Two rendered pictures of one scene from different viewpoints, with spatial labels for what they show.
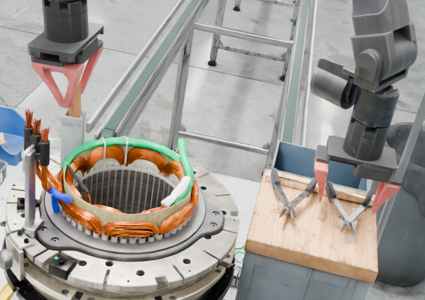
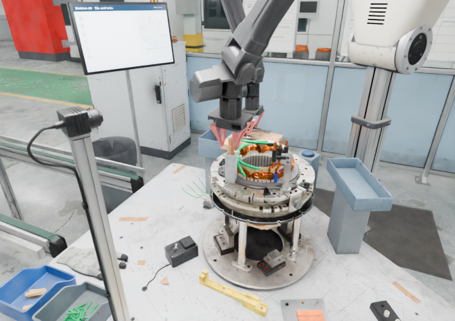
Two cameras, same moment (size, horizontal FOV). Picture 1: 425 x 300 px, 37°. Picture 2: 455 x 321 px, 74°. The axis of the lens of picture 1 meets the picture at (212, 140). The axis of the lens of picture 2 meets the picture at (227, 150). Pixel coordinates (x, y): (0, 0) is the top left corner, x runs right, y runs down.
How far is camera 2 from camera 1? 1.07 m
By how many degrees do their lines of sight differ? 62
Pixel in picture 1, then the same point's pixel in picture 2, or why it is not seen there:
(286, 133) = (103, 169)
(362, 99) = (254, 88)
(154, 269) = (303, 165)
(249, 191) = (152, 187)
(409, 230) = not seen: hidden behind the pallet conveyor
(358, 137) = (256, 101)
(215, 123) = not seen: outside the picture
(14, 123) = (28, 277)
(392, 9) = not seen: hidden behind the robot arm
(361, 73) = (259, 77)
